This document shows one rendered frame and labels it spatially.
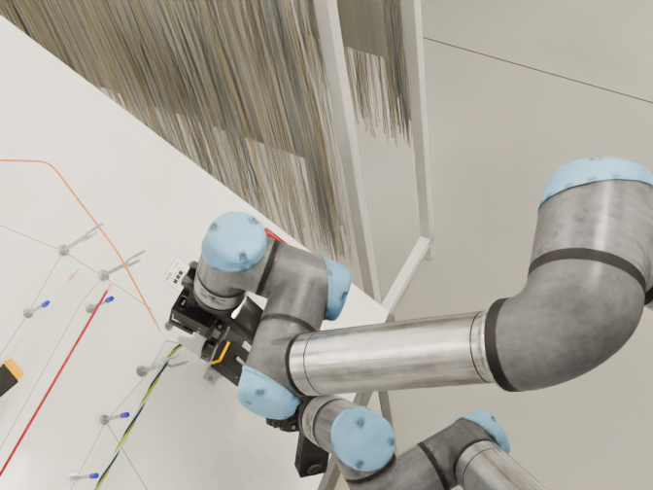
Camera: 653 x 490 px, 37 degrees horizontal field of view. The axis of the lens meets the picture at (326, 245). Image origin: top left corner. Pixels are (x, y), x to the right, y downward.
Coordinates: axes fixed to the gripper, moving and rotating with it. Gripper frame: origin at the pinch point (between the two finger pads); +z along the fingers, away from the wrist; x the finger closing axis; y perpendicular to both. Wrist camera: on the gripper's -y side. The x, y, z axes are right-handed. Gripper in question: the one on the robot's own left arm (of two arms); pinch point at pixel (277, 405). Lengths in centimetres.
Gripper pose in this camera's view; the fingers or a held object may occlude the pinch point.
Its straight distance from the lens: 160.7
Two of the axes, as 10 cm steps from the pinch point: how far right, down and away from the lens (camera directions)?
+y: -1.0, -9.9, -0.9
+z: -3.9, -0.4, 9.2
